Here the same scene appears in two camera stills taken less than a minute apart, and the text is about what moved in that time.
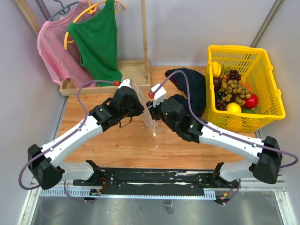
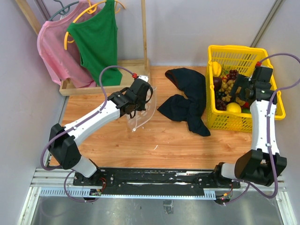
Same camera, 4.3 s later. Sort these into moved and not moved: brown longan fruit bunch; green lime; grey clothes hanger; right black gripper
Moved: right black gripper
Not moved: green lime; grey clothes hanger; brown longan fruit bunch
